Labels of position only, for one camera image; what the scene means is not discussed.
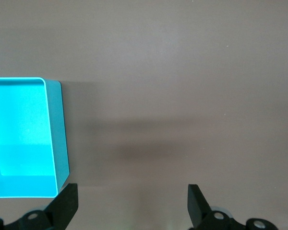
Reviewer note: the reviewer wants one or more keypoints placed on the turquoise plastic bin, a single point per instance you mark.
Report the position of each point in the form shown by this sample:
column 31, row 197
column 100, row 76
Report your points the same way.
column 21, row 119

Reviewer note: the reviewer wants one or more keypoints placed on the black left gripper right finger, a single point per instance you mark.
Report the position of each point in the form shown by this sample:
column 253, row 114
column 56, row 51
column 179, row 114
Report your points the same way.
column 196, row 206

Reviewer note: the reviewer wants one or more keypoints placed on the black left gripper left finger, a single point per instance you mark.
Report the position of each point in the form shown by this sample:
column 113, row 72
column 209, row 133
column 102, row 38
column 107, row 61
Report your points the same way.
column 62, row 206

